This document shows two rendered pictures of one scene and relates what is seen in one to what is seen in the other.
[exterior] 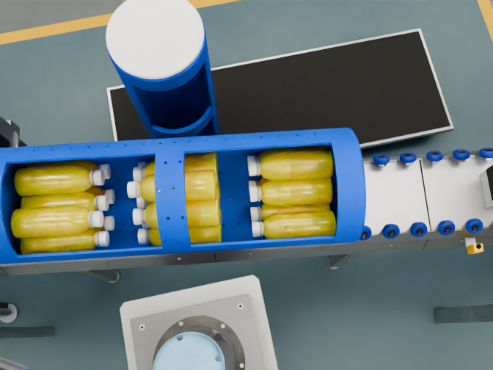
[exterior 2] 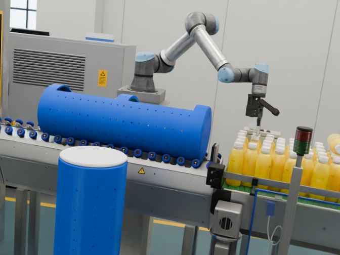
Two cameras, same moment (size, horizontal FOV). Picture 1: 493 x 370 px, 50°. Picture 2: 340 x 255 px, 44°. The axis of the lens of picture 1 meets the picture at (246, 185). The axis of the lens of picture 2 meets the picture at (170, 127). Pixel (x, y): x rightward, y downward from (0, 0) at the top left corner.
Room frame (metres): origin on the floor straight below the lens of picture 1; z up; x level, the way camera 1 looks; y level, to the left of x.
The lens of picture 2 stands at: (2.33, 1.06, 1.54)
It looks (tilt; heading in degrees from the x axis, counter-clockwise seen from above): 12 degrees down; 198
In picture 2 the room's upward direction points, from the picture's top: 6 degrees clockwise
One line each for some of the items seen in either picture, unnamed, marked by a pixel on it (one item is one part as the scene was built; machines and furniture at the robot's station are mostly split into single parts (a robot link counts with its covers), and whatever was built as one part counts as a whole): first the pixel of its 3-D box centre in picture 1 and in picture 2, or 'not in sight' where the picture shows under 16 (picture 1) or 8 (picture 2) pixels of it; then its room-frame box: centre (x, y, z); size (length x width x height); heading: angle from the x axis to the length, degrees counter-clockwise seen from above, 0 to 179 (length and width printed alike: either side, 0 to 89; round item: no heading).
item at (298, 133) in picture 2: not in sight; (303, 135); (0.62, 1.07, 1.23); 0.06 x 0.06 x 0.04
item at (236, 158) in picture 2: not in sight; (235, 165); (0.41, 0.79, 0.99); 0.07 x 0.07 x 0.19
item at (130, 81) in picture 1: (175, 100); (86, 252); (0.80, 0.26, 0.59); 0.28 x 0.28 x 0.88
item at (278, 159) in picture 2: not in sight; (276, 170); (0.36, 0.98, 0.99); 0.07 x 0.07 x 0.19
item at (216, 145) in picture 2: not in sight; (214, 155); (0.29, 0.66, 0.99); 0.10 x 0.02 x 0.12; 4
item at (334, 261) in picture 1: (346, 252); (33, 229); (0.28, -0.39, 0.31); 0.06 x 0.06 x 0.63; 4
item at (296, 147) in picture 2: not in sight; (301, 146); (0.62, 1.07, 1.18); 0.06 x 0.06 x 0.05
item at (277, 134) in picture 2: not in sight; (260, 139); (-0.01, 0.85, 1.05); 0.20 x 0.10 x 0.10; 94
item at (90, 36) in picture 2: not in sight; (99, 37); (-1.16, -0.80, 1.48); 0.24 x 0.12 x 0.08; 110
